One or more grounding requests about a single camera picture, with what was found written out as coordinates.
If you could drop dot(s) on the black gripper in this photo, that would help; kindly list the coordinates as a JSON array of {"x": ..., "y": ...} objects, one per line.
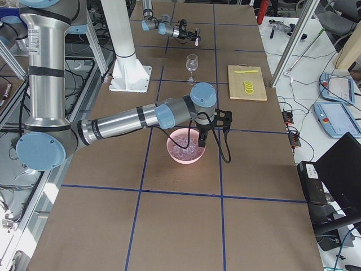
[
  {"x": 202, "y": 129},
  {"x": 185, "y": 33}
]

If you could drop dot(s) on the steel double jigger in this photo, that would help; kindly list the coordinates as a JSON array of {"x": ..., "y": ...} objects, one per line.
[{"x": 197, "y": 34}]

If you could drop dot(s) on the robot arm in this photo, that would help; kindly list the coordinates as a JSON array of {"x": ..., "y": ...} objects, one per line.
[
  {"x": 49, "y": 137},
  {"x": 164, "y": 26}
]

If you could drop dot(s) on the clear ice cubes pile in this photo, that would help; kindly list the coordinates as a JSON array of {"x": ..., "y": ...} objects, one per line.
[{"x": 184, "y": 150}]

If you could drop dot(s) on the clear wine glass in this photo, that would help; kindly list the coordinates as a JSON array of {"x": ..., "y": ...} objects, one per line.
[{"x": 191, "y": 65}]

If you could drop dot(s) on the pink bowl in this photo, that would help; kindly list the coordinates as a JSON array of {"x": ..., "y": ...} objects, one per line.
[{"x": 191, "y": 133}]

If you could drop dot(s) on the bamboo cutting board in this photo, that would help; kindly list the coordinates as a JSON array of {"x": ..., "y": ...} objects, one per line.
[{"x": 236, "y": 85}]

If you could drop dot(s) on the yellow plastic knife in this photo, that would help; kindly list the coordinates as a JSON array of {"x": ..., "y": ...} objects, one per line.
[{"x": 246, "y": 71}]

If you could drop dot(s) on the red cylinder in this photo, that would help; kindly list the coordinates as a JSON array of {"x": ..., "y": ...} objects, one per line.
[{"x": 262, "y": 11}]

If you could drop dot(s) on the black computer box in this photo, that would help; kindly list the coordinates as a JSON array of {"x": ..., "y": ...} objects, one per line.
[{"x": 312, "y": 186}]

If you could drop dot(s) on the blue teach pendant near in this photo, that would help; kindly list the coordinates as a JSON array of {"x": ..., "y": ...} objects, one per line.
[{"x": 336, "y": 119}]

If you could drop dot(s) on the blue teach pendant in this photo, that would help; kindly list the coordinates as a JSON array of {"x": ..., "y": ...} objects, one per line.
[
  {"x": 336, "y": 119},
  {"x": 337, "y": 88}
]

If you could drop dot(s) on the black monitor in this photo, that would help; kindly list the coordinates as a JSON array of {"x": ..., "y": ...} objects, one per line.
[{"x": 339, "y": 171}]

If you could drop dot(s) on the blue teach pendant far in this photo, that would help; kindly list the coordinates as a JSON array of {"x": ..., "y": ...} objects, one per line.
[{"x": 337, "y": 88}]

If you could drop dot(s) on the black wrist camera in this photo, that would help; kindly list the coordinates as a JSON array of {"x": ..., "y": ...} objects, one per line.
[
  {"x": 223, "y": 119},
  {"x": 182, "y": 24}
]

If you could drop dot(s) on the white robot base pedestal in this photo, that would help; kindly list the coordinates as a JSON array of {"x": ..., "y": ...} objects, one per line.
[{"x": 128, "y": 75}]

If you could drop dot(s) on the aluminium frame post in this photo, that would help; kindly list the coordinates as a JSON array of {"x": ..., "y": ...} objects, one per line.
[{"x": 305, "y": 16}]

